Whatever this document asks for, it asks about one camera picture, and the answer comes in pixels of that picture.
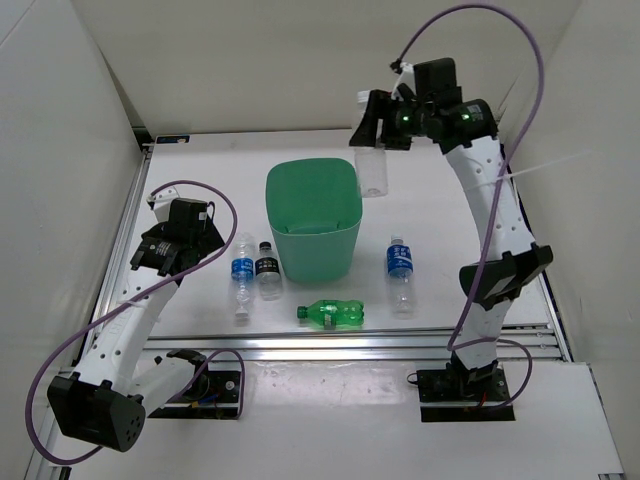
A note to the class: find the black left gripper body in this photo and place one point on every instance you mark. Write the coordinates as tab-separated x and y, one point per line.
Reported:
209	241

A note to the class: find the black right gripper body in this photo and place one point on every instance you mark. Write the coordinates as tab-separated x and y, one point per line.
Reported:
404	121

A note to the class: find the clear unlabelled plastic bottle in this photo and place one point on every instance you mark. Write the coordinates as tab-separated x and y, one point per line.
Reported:
370	163

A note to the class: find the blue label bottle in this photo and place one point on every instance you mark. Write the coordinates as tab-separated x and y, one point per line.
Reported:
242	276
400	280

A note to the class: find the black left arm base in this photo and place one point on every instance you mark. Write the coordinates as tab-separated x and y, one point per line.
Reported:
212	395

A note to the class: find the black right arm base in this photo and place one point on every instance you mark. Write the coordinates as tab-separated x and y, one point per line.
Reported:
453	395

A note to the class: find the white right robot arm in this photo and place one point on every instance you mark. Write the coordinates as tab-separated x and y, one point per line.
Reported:
510	258

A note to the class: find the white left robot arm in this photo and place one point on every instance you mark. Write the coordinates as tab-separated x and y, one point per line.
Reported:
103	402

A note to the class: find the green plastic bin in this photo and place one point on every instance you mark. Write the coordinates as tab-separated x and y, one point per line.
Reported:
314	209

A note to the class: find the black label plastic bottle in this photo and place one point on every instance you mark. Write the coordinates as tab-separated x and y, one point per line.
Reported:
267	272

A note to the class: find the green plastic soda bottle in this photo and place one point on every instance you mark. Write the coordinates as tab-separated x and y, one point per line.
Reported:
332	314

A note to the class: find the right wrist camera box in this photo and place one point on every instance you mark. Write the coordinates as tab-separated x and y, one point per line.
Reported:
434	81

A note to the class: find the white cable tie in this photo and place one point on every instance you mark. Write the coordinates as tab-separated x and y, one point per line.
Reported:
509	176

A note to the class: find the aluminium frame rail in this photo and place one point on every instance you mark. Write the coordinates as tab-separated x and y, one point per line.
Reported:
387	345

